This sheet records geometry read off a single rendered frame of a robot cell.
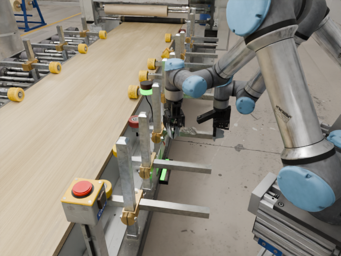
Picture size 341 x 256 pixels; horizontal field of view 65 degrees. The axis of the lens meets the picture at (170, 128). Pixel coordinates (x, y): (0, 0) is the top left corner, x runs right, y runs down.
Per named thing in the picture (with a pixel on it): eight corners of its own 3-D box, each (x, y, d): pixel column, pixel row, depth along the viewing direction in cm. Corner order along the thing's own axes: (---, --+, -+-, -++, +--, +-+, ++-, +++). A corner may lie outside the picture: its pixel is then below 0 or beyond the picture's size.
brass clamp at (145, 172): (157, 160, 129) (157, 152, 126) (151, 180, 118) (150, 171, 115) (144, 159, 130) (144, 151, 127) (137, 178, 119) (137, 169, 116)
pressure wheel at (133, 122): (145, 132, 151) (144, 115, 145) (142, 140, 145) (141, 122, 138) (132, 131, 152) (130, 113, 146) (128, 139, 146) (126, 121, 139)
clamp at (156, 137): (165, 129, 149) (165, 122, 146) (160, 144, 138) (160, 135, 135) (155, 128, 150) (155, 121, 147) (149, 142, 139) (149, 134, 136)
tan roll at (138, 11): (209, 17, 330) (210, 6, 324) (209, 19, 320) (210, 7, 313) (100, 12, 349) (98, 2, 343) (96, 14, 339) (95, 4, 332)
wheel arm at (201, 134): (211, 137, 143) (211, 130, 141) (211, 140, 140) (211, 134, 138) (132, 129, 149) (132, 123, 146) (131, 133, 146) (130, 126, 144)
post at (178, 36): (179, 95, 212) (180, 33, 185) (178, 97, 209) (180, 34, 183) (175, 95, 212) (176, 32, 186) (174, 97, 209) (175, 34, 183)
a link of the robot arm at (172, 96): (163, 84, 108) (182, 83, 109) (163, 94, 110) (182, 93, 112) (166, 92, 102) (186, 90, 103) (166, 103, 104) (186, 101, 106)
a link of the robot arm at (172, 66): (172, 66, 94) (160, 59, 100) (172, 94, 100) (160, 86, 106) (190, 62, 98) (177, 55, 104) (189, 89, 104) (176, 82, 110)
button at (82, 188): (95, 186, 59) (94, 181, 58) (88, 200, 56) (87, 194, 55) (78, 184, 60) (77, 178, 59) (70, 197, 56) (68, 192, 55)
